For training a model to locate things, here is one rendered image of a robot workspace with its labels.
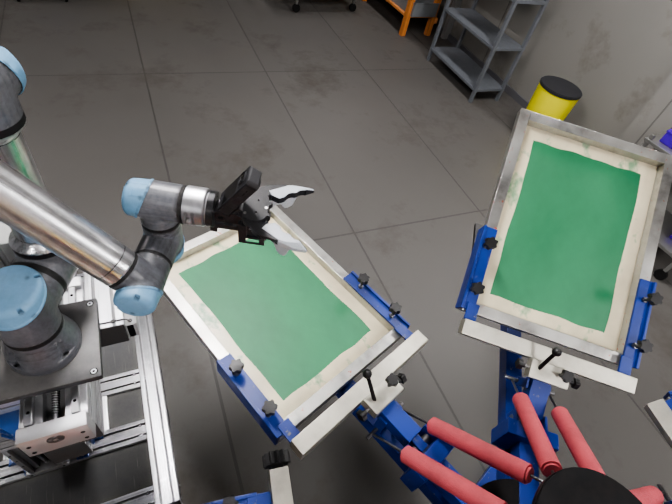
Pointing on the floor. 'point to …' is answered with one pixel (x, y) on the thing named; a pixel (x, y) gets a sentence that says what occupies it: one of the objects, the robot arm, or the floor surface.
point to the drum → (554, 97)
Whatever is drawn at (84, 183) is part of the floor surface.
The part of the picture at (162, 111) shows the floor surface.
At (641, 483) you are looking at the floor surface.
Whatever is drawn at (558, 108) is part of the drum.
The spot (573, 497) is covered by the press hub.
